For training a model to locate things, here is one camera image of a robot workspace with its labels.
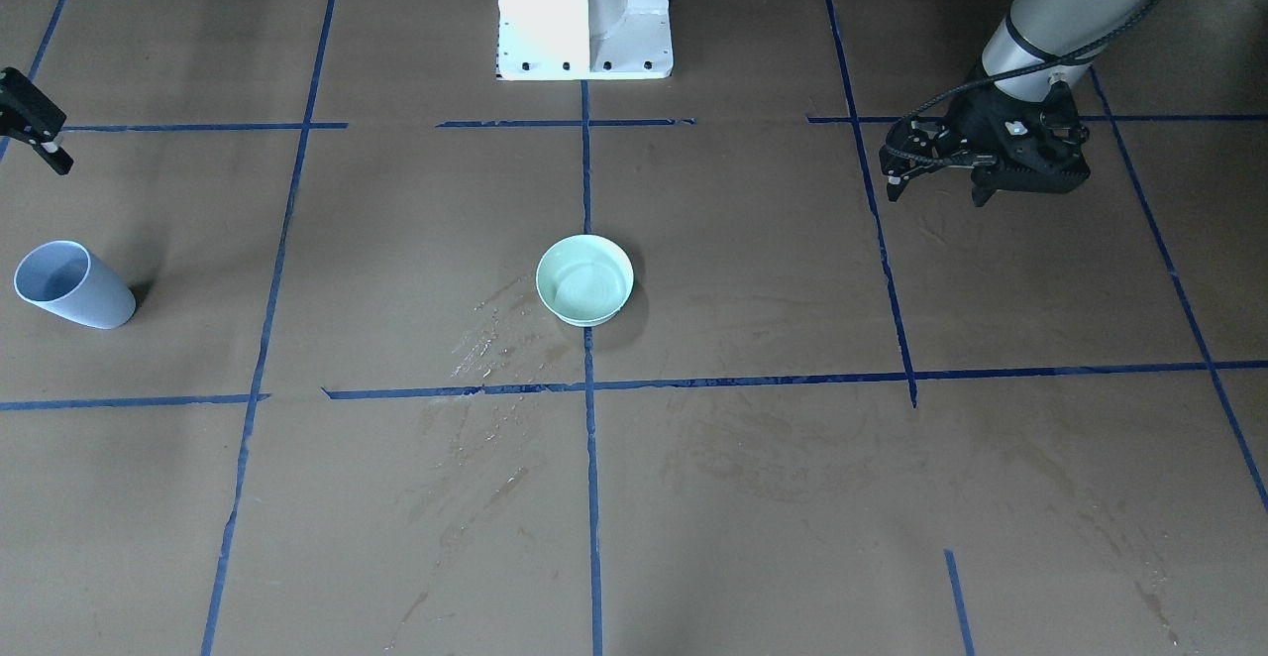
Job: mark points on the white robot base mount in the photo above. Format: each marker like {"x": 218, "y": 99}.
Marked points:
{"x": 573, "y": 40}

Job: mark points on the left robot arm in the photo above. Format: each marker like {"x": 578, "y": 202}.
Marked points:
{"x": 1037, "y": 43}

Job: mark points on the light green bowl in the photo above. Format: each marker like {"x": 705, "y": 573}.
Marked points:
{"x": 584, "y": 280}

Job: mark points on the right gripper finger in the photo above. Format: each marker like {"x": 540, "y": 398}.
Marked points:
{"x": 29, "y": 116}

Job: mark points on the light blue plastic cup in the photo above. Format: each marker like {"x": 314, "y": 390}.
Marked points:
{"x": 64, "y": 278}

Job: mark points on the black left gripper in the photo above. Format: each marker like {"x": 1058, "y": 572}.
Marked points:
{"x": 976, "y": 119}

